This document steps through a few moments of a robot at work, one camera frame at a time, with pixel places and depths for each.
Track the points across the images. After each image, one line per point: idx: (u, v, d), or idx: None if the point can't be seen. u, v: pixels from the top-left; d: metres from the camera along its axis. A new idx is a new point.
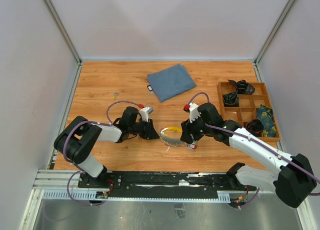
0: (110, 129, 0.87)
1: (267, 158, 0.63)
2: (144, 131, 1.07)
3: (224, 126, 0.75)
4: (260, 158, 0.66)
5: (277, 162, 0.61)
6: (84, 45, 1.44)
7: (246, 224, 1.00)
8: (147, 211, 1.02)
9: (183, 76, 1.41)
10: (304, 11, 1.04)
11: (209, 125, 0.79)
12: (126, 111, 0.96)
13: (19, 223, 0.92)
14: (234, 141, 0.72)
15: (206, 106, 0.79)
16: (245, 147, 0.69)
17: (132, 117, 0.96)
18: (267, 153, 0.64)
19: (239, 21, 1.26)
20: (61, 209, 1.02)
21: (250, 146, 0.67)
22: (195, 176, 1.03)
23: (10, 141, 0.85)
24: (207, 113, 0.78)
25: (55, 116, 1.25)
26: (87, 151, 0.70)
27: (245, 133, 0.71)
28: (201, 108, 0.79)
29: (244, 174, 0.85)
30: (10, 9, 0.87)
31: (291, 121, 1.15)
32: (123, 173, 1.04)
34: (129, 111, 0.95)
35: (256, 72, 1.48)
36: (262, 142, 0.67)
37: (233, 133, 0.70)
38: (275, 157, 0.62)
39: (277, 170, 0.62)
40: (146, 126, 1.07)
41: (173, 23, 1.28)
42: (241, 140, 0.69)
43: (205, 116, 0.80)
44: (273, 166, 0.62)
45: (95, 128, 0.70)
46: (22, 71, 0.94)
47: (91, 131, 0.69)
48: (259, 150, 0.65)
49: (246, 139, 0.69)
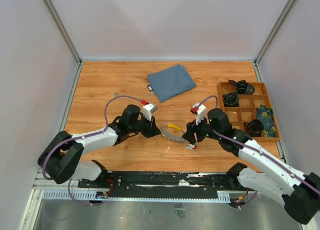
0: (101, 137, 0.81)
1: (279, 175, 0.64)
2: (146, 128, 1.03)
3: (235, 136, 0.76)
4: (271, 174, 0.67)
5: (290, 180, 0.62)
6: (84, 45, 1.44)
7: (245, 224, 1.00)
8: (147, 211, 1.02)
9: (183, 76, 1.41)
10: (304, 11, 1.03)
11: (218, 134, 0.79)
12: (125, 111, 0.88)
13: (18, 223, 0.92)
14: (245, 154, 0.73)
15: (217, 114, 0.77)
16: (256, 161, 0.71)
17: (132, 117, 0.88)
18: (279, 170, 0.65)
19: (239, 21, 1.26)
20: (61, 209, 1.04)
21: (261, 161, 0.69)
22: (195, 176, 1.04)
23: (10, 141, 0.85)
24: (219, 123, 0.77)
25: (55, 116, 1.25)
26: (71, 170, 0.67)
27: (256, 147, 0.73)
28: (213, 116, 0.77)
29: (246, 178, 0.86)
30: (10, 9, 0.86)
31: (292, 121, 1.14)
32: (123, 173, 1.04)
34: (130, 111, 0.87)
35: (256, 72, 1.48)
36: (274, 158, 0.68)
37: (244, 146, 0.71)
38: (288, 175, 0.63)
39: (289, 188, 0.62)
40: (148, 123, 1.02)
41: (173, 23, 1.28)
42: (252, 154, 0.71)
43: (215, 124, 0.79)
44: (285, 183, 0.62)
45: (76, 146, 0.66)
46: (22, 71, 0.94)
47: (70, 150, 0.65)
48: (270, 166, 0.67)
49: (258, 153, 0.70)
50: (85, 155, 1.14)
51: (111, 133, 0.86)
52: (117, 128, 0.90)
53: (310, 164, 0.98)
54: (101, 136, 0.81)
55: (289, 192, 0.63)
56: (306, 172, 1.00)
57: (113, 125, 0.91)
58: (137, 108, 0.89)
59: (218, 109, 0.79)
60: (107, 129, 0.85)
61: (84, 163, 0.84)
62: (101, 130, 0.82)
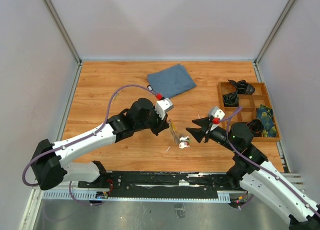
0: (92, 141, 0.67)
1: (293, 203, 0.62)
2: (157, 124, 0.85)
3: (250, 155, 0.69)
4: (284, 200, 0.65)
5: (304, 210, 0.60)
6: (84, 45, 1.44)
7: (245, 224, 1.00)
8: (147, 211, 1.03)
9: (183, 76, 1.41)
10: (304, 10, 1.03)
11: (235, 150, 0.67)
12: (134, 104, 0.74)
13: (18, 223, 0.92)
14: (259, 176, 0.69)
15: (243, 133, 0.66)
16: (270, 184, 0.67)
17: (142, 112, 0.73)
18: (294, 198, 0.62)
19: (239, 21, 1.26)
20: (61, 209, 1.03)
21: (276, 185, 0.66)
22: (195, 176, 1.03)
23: (10, 141, 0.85)
24: (242, 142, 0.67)
25: (55, 116, 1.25)
26: (56, 178, 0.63)
27: (272, 170, 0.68)
28: (238, 135, 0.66)
29: (250, 185, 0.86)
30: (10, 9, 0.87)
31: (292, 121, 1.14)
32: (123, 173, 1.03)
34: (139, 106, 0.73)
35: (256, 72, 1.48)
36: (288, 183, 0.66)
37: (261, 168, 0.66)
38: (303, 204, 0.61)
39: (301, 217, 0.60)
40: (159, 118, 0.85)
41: (173, 23, 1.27)
42: (267, 177, 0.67)
43: (237, 141, 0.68)
44: (299, 212, 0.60)
45: (53, 160, 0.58)
46: (22, 70, 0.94)
47: (47, 165, 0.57)
48: (286, 193, 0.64)
49: (274, 177, 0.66)
50: (85, 155, 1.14)
51: (107, 134, 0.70)
52: (119, 123, 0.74)
53: (310, 164, 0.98)
54: (91, 140, 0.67)
55: (300, 220, 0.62)
56: (306, 172, 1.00)
57: (116, 118, 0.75)
58: (149, 103, 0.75)
59: (245, 128, 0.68)
60: (101, 129, 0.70)
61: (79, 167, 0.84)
62: (92, 133, 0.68)
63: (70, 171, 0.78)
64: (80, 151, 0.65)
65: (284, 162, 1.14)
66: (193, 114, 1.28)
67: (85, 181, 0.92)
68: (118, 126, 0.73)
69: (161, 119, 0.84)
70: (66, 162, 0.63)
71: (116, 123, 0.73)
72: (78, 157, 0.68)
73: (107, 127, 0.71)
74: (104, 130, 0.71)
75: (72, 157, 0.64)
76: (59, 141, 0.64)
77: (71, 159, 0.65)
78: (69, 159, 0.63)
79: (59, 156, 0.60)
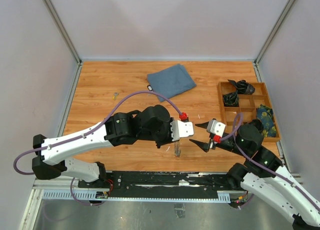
0: (80, 145, 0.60)
1: (309, 211, 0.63)
2: (166, 139, 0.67)
3: (265, 161, 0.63)
4: (297, 206, 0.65)
5: (317, 216, 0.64)
6: (84, 44, 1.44)
7: (246, 224, 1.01)
8: (147, 211, 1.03)
9: (183, 76, 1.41)
10: (304, 10, 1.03)
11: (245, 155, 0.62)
12: (148, 109, 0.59)
13: (18, 224, 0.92)
14: (273, 181, 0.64)
15: (252, 135, 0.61)
16: (285, 191, 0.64)
17: (153, 121, 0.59)
18: (309, 206, 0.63)
19: (239, 21, 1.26)
20: (61, 209, 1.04)
21: (292, 193, 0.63)
22: (195, 176, 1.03)
23: (10, 141, 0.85)
24: (252, 145, 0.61)
25: (55, 116, 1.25)
26: (50, 175, 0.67)
27: (287, 176, 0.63)
28: (247, 138, 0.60)
29: (251, 186, 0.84)
30: (10, 8, 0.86)
31: (292, 121, 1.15)
32: (123, 173, 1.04)
34: (154, 113, 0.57)
35: (256, 72, 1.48)
36: (300, 186, 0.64)
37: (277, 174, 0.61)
38: (316, 211, 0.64)
39: (311, 220, 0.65)
40: (171, 132, 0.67)
41: (173, 22, 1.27)
42: (283, 184, 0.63)
43: (247, 145, 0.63)
44: (313, 218, 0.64)
45: (37, 160, 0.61)
46: (22, 70, 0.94)
47: (33, 161, 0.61)
48: (301, 201, 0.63)
49: (289, 183, 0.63)
50: (85, 155, 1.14)
51: (98, 139, 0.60)
52: (119, 125, 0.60)
53: (310, 163, 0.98)
54: (78, 145, 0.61)
55: (310, 222, 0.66)
56: (306, 172, 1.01)
57: (120, 118, 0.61)
58: (166, 114, 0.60)
59: (254, 129, 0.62)
60: (93, 131, 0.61)
61: (81, 167, 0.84)
62: (81, 135, 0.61)
63: (70, 168, 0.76)
64: (66, 153, 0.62)
65: (284, 162, 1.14)
66: (194, 114, 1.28)
67: (85, 181, 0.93)
68: (117, 129, 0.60)
69: (172, 136, 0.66)
70: (57, 160, 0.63)
71: (115, 124, 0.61)
72: (71, 156, 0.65)
73: (102, 131, 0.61)
74: (97, 132, 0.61)
75: (60, 157, 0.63)
76: (49, 139, 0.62)
77: (61, 158, 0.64)
78: (58, 158, 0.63)
79: (43, 157, 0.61)
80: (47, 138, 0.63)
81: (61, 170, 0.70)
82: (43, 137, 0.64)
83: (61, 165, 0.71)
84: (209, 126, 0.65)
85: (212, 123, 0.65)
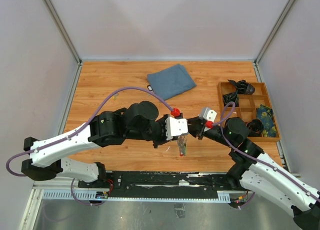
0: (65, 147, 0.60)
1: (295, 193, 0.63)
2: (160, 138, 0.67)
3: (246, 149, 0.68)
4: (285, 191, 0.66)
5: (306, 199, 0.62)
6: (84, 45, 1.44)
7: (246, 224, 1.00)
8: (147, 211, 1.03)
9: (183, 76, 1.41)
10: (304, 10, 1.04)
11: (231, 146, 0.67)
12: (132, 108, 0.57)
13: (18, 224, 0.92)
14: (257, 169, 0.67)
15: (240, 128, 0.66)
16: (269, 177, 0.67)
17: (139, 119, 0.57)
18: (294, 188, 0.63)
19: (239, 21, 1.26)
20: (61, 209, 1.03)
21: (275, 177, 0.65)
22: (195, 176, 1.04)
23: (11, 141, 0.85)
24: (239, 137, 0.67)
25: (55, 116, 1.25)
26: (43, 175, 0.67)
27: (268, 161, 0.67)
28: (235, 131, 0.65)
29: (250, 182, 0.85)
30: (10, 9, 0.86)
31: (292, 121, 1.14)
32: (123, 173, 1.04)
34: (137, 112, 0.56)
35: (256, 72, 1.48)
36: (285, 171, 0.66)
37: (257, 160, 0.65)
38: (304, 193, 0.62)
39: (303, 205, 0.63)
40: (164, 130, 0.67)
41: (174, 22, 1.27)
42: (266, 170, 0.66)
43: (233, 137, 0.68)
44: (301, 202, 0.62)
45: (26, 163, 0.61)
46: (22, 70, 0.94)
47: (22, 164, 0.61)
48: (285, 184, 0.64)
49: (271, 168, 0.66)
50: (85, 155, 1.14)
51: (82, 140, 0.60)
52: (104, 125, 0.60)
53: (310, 163, 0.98)
54: (63, 147, 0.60)
55: (302, 208, 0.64)
56: (307, 172, 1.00)
57: (106, 117, 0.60)
58: (152, 112, 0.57)
59: (242, 123, 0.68)
60: (78, 133, 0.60)
61: (79, 167, 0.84)
62: (66, 138, 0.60)
63: (66, 169, 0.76)
64: (54, 155, 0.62)
65: (284, 162, 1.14)
66: (193, 114, 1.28)
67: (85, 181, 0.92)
68: (103, 129, 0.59)
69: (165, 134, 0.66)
70: (46, 163, 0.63)
71: (100, 124, 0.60)
72: (59, 158, 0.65)
73: (87, 132, 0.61)
74: (81, 134, 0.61)
75: (48, 159, 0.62)
76: (38, 142, 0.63)
77: (50, 160, 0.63)
78: (46, 161, 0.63)
79: (31, 160, 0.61)
80: (36, 141, 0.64)
81: (54, 170, 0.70)
82: (34, 140, 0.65)
83: (56, 166, 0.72)
84: (202, 112, 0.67)
85: (204, 109, 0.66)
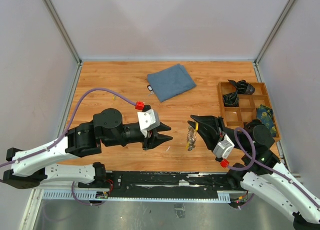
0: (44, 158, 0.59)
1: (307, 207, 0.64)
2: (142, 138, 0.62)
3: (262, 158, 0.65)
4: (296, 203, 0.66)
5: (317, 214, 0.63)
6: (84, 45, 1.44)
7: (246, 224, 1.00)
8: (147, 211, 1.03)
9: (183, 76, 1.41)
10: (304, 10, 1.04)
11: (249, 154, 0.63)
12: (95, 118, 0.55)
13: (19, 224, 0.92)
14: (270, 178, 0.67)
15: (266, 139, 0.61)
16: (282, 187, 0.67)
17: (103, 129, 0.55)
18: (307, 202, 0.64)
19: (239, 21, 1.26)
20: (61, 209, 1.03)
21: (289, 189, 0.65)
22: (195, 176, 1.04)
23: (10, 141, 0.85)
24: (262, 147, 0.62)
25: (55, 116, 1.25)
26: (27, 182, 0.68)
27: (285, 173, 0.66)
28: (260, 141, 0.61)
29: (251, 185, 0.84)
30: (11, 9, 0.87)
31: (291, 122, 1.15)
32: (123, 173, 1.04)
34: (97, 123, 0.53)
35: (256, 72, 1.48)
36: (299, 183, 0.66)
37: (273, 171, 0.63)
38: (316, 207, 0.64)
39: (312, 218, 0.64)
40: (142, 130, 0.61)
41: (174, 22, 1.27)
42: (281, 181, 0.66)
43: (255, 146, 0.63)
44: (312, 216, 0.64)
45: (7, 173, 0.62)
46: (22, 70, 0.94)
47: (3, 175, 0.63)
48: (299, 197, 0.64)
49: (287, 180, 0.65)
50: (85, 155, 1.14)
51: (60, 152, 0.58)
52: (82, 137, 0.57)
53: (310, 164, 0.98)
54: (42, 157, 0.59)
55: (309, 220, 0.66)
56: (306, 172, 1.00)
57: (84, 129, 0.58)
58: (115, 121, 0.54)
59: (268, 132, 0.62)
60: (56, 144, 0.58)
61: (68, 171, 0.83)
62: (44, 149, 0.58)
63: (52, 175, 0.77)
64: (33, 166, 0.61)
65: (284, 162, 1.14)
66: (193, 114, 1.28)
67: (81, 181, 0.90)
68: (80, 141, 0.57)
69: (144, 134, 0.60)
70: (29, 172, 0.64)
71: (77, 136, 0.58)
72: (42, 167, 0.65)
73: (64, 142, 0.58)
74: (59, 144, 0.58)
75: (30, 169, 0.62)
76: (20, 152, 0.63)
77: (32, 170, 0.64)
78: (28, 171, 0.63)
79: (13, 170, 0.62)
80: (18, 152, 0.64)
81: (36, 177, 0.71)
82: (16, 150, 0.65)
83: (39, 174, 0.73)
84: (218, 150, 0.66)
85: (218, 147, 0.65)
